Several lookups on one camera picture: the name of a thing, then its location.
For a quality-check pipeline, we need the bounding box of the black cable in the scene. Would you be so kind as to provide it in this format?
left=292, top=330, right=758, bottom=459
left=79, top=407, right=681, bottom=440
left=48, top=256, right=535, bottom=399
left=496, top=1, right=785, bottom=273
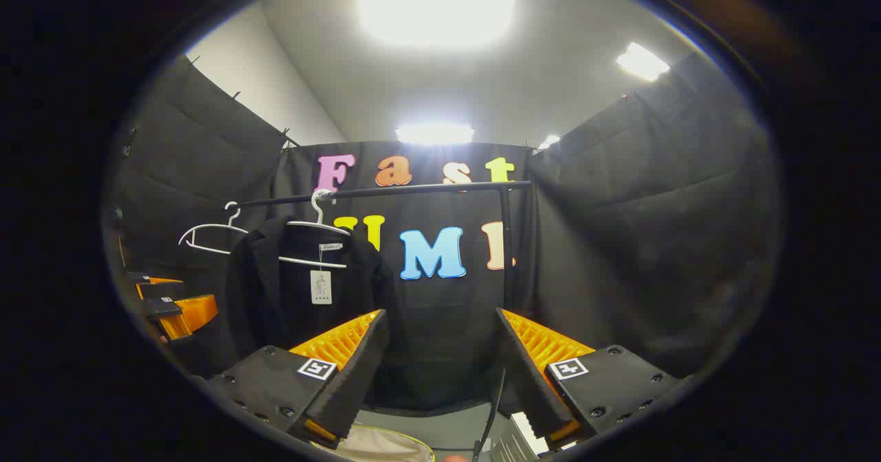
left=472, top=369, right=507, bottom=462

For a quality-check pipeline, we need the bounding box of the large ceiling light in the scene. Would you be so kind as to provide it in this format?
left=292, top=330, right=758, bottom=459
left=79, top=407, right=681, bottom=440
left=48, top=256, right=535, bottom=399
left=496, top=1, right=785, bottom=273
left=357, top=0, right=517, bottom=51

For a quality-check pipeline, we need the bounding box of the black backdrop cloth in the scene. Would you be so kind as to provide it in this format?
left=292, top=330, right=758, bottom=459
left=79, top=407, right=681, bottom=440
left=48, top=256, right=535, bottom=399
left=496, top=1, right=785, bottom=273
left=110, top=52, right=782, bottom=411

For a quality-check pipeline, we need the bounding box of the black metal clothes rack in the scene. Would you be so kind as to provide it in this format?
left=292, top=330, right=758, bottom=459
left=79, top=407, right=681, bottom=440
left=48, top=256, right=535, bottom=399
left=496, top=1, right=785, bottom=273
left=234, top=181, right=533, bottom=311

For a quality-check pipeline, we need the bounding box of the white slatted laundry hamper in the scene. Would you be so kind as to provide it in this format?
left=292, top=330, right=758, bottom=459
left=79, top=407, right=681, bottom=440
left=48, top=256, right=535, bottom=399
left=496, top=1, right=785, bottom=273
left=485, top=412, right=555, bottom=462

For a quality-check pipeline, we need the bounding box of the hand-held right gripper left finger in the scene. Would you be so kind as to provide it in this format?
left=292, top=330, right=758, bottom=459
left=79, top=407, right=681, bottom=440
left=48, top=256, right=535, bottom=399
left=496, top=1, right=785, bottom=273
left=206, top=308, right=390, bottom=449

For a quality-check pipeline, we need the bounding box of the beige cloth item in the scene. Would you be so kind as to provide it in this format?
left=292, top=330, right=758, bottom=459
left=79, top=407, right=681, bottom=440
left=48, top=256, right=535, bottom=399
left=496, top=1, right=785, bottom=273
left=311, top=426, right=436, bottom=462

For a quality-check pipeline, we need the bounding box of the black knit garment with tag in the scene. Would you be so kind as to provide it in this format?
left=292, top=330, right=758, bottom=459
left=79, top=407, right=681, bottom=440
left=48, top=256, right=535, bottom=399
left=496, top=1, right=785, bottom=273
left=224, top=216, right=401, bottom=380

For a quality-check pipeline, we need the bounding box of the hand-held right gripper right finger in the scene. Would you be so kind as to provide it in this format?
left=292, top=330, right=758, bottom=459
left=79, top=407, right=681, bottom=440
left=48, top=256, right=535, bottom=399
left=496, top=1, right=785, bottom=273
left=496, top=308, right=683, bottom=453

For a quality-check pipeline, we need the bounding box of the white clothes hanger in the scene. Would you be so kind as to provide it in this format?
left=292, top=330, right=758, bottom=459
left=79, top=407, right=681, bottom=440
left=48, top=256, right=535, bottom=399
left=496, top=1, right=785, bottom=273
left=279, top=188, right=353, bottom=270
left=178, top=202, right=250, bottom=256

